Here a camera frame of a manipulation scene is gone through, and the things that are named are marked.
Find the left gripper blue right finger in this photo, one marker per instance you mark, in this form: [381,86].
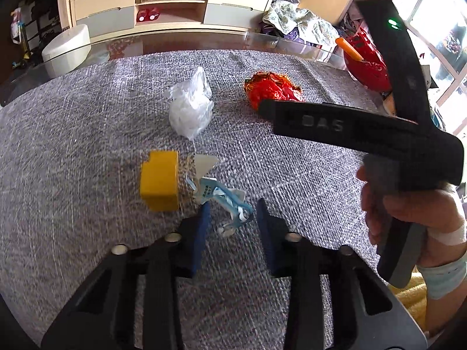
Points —
[365,313]

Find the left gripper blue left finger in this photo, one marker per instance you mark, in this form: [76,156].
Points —
[101,312]

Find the yellow plastic block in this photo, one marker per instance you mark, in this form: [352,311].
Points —
[159,181]

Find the red foil wrapper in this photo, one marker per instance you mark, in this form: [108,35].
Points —
[270,85]

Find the blue white paper packaging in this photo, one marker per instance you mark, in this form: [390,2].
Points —
[206,189]

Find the white plastic bag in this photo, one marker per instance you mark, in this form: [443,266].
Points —
[191,106]

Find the yellow fluffy cushion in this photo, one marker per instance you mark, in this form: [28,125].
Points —
[413,297]

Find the red plastic basket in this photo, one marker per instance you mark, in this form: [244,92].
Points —
[372,72]

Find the orange stick in basket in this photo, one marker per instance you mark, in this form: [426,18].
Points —
[349,49]

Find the grey woven table mat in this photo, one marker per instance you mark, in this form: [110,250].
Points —
[72,151]

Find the floral cloth pile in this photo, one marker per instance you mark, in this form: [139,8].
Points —
[287,17]

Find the beige TV cabinet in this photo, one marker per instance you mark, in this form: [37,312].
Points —
[108,19]

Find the glass coffee table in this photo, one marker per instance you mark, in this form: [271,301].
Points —
[145,43]

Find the white round stool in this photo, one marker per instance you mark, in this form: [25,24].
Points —
[67,51]

